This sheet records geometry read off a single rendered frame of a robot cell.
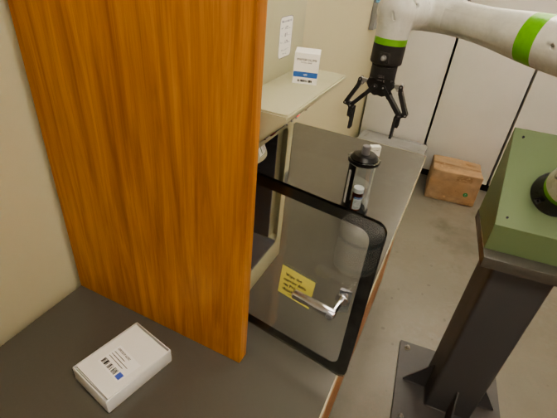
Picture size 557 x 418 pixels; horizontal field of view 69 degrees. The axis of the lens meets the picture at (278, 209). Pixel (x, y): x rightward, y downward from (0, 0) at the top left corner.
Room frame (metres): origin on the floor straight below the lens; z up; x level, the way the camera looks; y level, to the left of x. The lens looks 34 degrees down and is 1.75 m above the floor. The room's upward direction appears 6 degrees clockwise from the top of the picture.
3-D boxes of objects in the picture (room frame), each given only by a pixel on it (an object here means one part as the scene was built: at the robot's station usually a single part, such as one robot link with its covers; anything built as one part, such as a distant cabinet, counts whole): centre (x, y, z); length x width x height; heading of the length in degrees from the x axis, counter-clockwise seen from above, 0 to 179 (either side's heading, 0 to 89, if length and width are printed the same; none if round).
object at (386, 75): (1.24, -0.27, 1.43); 0.08 x 0.07 x 0.09; 68
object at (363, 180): (1.24, -0.27, 1.06); 0.11 x 0.11 x 0.21
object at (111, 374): (0.52, 0.30, 0.96); 0.16 x 0.12 x 0.04; 146
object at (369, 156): (1.24, -0.27, 1.18); 0.09 x 0.09 x 0.07
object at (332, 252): (0.60, -0.04, 1.19); 0.30 x 0.01 x 0.40; 59
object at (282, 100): (0.80, -0.01, 1.46); 0.32 x 0.11 x 0.10; 157
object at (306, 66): (0.85, -0.03, 1.54); 0.05 x 0.05 x 0.06; 86
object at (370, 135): (3.35, -0.93, 0.17); 0.60 x 0.42 x 0.33; 65
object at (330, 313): (0.53, -0.09, 1.20); 0.10 x 0.05 x 0.03; 59
